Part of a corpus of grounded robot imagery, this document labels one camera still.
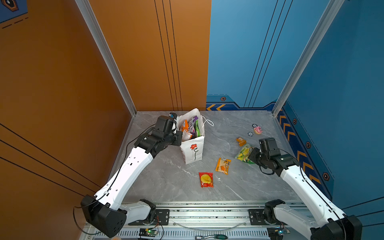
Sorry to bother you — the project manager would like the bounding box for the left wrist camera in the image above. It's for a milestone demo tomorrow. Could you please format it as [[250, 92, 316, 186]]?
[[169, 113, 178, 120]]

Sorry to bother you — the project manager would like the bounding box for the green yellow snack bag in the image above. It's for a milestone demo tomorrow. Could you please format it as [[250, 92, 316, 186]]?
[[235, 144, 254, 165]]

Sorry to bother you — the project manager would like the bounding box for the left green circuit board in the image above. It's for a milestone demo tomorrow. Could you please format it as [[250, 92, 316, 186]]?
[[138, 229, 160, 239]]

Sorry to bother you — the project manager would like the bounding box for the green handled screwdriver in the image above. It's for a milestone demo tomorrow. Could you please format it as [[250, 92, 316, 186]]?
[[195, 234, 228, 240]]

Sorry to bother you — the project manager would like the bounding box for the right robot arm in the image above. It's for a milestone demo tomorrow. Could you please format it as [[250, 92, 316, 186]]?
[[249, 138, 363, 240]]

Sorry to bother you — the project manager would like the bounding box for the green Lays chips bag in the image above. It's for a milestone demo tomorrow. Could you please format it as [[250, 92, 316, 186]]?
[[195, 120, 202, 138]]

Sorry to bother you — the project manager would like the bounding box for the tiny orange candy packet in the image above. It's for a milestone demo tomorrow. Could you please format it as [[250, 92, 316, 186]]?
[[236, 137, 247, 147]]

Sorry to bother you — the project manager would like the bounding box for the Fox's berries candy bag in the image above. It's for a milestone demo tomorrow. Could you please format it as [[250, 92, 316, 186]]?
[[189, 116, 199, 138]]

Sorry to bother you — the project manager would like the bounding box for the aluminium corner post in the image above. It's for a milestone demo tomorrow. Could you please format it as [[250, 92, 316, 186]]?
[[272, 0, 345, 118], [75, 0, 137, 117]]

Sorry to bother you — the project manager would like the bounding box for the right aluminium corner post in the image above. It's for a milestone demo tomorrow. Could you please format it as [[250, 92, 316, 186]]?
[[272, 0, 345, 118]]

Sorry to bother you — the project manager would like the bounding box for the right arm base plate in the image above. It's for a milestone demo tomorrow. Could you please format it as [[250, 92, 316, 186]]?
[[248, 209, 285, 226]]

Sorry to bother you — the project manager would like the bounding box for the red yellow snack packet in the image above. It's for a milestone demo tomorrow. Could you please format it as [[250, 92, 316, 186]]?
[[199, 172, 214, 188]]

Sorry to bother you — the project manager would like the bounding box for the white paper bag with flower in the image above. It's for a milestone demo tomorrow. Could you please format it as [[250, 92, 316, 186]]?
[[177, 108, 215, 165]]

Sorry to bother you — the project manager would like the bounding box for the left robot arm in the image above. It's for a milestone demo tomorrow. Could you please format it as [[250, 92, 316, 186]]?
[[79, 113, 182, 238]]

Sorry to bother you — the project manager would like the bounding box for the left aluminium corner post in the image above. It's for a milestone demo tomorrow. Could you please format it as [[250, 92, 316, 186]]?
[[75, 0, 137, 117]]

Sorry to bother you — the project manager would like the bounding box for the aluminium rail frame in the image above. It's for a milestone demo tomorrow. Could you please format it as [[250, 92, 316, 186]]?
[[78, 200, 344, 240]]

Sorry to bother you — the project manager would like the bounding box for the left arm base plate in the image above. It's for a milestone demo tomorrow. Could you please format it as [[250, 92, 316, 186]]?
[[128, 208, 171, 226]]

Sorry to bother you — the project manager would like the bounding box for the pink toy keychain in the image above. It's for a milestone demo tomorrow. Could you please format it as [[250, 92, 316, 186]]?
[[248, 124, 263, 137]]

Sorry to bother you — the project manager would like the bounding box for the small orange snack packet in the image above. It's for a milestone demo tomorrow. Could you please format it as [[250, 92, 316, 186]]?
[[215, 158, 232, 175]]

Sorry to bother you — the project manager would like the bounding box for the right circuit board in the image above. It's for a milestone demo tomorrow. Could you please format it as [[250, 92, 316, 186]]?
[[267, 228, 291, 240]]

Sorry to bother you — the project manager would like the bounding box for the long orange snack packet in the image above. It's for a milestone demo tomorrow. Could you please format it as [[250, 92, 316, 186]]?
[[181, 120, 193, 142]]

